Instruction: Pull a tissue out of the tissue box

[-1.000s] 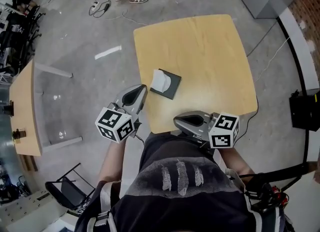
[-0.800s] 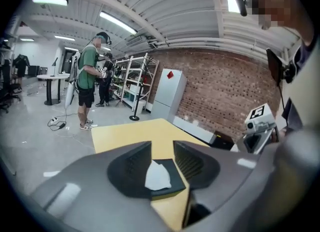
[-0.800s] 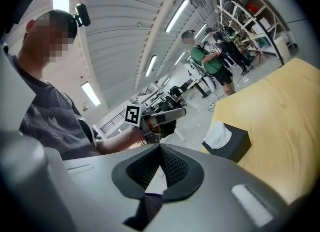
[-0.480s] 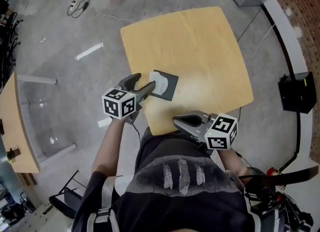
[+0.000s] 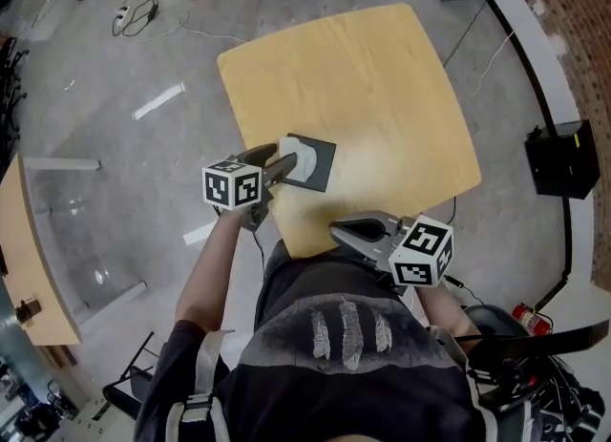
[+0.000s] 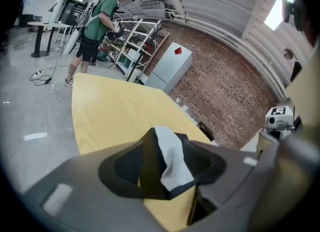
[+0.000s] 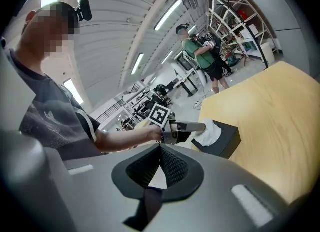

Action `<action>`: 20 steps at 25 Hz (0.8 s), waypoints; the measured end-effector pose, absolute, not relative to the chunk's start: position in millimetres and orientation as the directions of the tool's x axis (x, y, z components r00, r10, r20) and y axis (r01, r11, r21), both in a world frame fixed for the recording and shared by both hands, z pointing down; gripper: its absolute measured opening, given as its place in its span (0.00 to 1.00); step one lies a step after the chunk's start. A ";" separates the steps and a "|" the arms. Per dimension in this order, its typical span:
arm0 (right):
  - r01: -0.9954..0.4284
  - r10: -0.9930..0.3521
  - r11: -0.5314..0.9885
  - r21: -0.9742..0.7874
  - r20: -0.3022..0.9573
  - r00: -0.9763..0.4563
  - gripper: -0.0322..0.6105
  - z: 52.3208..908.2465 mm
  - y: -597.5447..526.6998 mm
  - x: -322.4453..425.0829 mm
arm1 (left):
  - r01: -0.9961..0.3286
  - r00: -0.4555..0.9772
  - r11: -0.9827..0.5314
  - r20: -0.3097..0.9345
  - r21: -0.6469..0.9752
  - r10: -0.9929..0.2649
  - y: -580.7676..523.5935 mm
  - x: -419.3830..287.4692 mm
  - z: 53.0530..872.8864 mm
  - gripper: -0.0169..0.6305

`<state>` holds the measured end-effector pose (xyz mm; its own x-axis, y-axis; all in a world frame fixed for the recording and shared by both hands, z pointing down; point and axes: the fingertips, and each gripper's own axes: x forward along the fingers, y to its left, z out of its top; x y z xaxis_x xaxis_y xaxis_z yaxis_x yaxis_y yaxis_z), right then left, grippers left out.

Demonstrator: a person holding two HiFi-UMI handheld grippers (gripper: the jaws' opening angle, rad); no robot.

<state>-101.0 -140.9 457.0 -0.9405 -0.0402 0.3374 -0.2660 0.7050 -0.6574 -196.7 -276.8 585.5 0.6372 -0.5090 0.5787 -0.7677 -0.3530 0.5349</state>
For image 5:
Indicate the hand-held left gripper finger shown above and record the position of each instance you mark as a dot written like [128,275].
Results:
[282,166]
[260,152]

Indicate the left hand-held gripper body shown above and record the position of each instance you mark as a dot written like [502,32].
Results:
[232,185]

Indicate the white tissue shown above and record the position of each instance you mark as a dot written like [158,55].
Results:
[304,159]

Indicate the dark grey tissue box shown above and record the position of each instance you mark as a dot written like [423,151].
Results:
[321,174]

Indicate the small dark brown object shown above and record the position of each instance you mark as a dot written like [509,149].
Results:
[27,310]

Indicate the row of black chairs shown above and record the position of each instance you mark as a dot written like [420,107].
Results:
[10,91]

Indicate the clear floor mat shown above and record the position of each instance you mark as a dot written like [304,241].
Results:
[71,235]

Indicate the curved wooden desk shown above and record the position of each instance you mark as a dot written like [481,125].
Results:
[28,249]

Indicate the black folding chair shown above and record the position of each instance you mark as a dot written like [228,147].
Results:
[125,392]

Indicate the person's right forearm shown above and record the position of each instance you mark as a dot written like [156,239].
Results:
[446,309]

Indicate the person's dark printed shirt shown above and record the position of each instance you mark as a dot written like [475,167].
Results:
[343,383]

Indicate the white power strip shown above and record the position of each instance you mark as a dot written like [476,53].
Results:
[122,12]

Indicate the black office chair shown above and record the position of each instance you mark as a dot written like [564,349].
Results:
[525,364]

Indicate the black box unit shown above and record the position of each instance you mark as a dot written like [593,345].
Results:
[563,161]

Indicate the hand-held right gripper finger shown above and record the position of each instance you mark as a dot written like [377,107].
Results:
[355,244]
[367,217]

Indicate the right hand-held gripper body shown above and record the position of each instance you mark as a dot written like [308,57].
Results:
[422,254]

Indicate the red fire extinguisher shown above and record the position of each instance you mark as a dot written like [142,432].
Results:
[531,318]

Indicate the person's left forearm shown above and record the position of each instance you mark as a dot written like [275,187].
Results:
[210,268]

